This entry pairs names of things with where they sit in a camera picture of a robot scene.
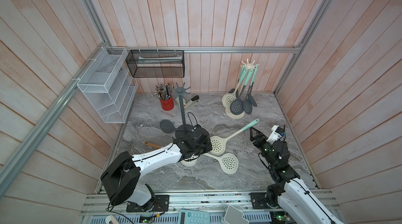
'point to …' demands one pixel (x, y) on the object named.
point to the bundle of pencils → (164, 91)
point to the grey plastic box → (234, 216)
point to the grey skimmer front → (247, 103)
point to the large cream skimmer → (190, 161)
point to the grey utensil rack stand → (182, 129)
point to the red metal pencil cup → (167, 104)
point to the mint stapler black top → (191, 102)
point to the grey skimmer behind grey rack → (167, 126)
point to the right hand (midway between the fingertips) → (252, 128)
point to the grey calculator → (193, 216)
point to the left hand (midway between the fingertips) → (212, 148)
